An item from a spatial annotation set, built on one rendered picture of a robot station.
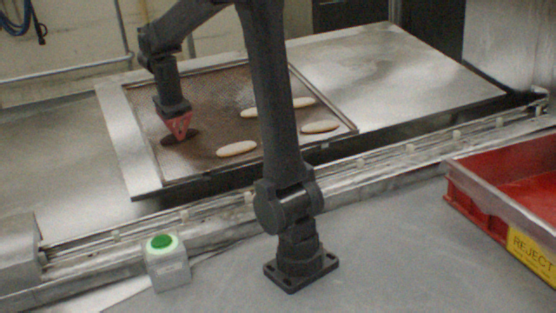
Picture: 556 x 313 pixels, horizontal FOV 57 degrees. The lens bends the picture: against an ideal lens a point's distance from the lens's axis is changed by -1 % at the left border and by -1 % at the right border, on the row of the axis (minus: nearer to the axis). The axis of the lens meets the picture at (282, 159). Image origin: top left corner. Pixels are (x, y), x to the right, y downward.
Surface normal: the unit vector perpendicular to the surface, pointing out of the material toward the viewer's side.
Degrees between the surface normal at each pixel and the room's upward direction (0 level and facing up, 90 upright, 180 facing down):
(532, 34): 90
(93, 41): 90
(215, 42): 90
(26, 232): 0
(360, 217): 0
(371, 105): 10
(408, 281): 0
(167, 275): 90
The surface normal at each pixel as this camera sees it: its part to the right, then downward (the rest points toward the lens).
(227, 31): 0.40, 0.39
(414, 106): -0.01, -0.81
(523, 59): -0.91, 0.25
